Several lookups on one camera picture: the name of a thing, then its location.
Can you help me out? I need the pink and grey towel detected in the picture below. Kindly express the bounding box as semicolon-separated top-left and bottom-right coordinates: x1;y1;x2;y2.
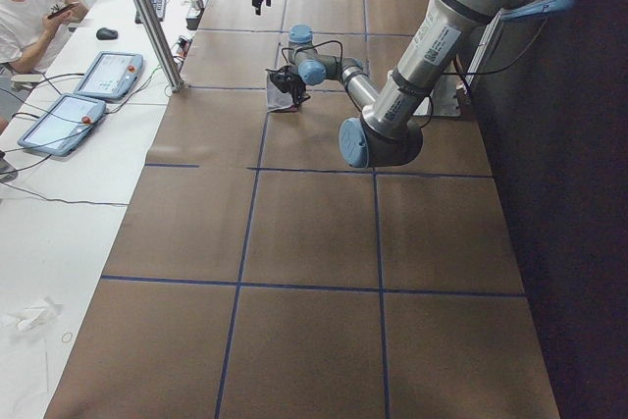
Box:
266;76;297;113

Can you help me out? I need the black tray on table edge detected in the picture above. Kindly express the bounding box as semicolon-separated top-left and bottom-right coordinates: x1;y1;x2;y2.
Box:
185;0;209;31

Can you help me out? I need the black computer mouse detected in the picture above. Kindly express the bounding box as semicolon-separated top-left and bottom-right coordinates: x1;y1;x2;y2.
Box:
96;27;119;41

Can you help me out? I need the far blue teach pendant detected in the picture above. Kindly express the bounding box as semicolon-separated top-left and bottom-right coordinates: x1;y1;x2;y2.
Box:
74;51;144;100

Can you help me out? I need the blue teach pendant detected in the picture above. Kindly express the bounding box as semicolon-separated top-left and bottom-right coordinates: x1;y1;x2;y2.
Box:
74;51;144;100
17;93;106;157

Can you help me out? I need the seated person in white shirt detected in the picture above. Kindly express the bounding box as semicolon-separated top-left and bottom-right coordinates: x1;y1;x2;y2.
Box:
1;0;88;74

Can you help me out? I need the near blue teach pendant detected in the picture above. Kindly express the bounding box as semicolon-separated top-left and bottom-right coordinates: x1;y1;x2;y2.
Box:
17;93;106;157

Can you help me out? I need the crumpled white tissue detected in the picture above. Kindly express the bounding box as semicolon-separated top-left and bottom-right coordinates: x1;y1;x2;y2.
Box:
1;296;64;333

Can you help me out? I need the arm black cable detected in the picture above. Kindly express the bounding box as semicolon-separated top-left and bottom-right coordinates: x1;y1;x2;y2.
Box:
279;39;344;78

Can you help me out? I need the aluminium frame post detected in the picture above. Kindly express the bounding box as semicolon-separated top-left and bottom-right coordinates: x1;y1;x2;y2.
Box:
133;0;183;93

